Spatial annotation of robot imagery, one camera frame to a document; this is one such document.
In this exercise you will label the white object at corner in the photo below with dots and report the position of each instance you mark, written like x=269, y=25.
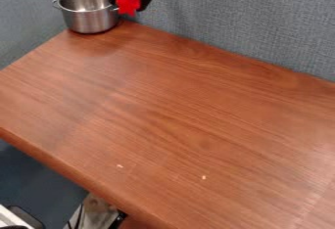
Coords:
x=16, y=218

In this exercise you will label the stainless steel pot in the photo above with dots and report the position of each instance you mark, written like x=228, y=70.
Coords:
x=87, y=16

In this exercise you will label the metal table leg frame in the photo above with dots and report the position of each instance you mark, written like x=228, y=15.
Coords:
x=95, y=214

